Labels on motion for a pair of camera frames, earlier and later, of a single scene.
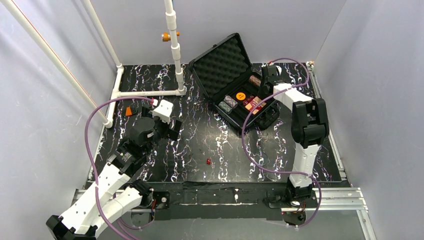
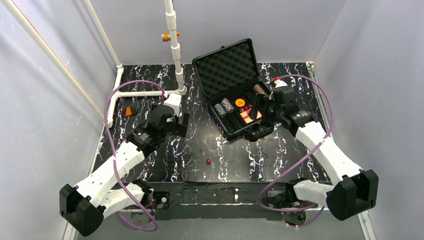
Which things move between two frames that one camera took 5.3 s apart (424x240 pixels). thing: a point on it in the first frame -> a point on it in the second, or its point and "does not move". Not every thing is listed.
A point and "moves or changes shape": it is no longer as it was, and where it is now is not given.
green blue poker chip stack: (225, 107) moves or changes shape
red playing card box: (250, 105) moves or changes shape
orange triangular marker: (129, 111) does not move
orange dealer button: (240, 96) -> (240, 102)
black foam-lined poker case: (226, 75) moves or changes shape
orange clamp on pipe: (166, 37) does not move
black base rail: (259, 201) does not move
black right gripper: (268, 76) -> (265, 108)
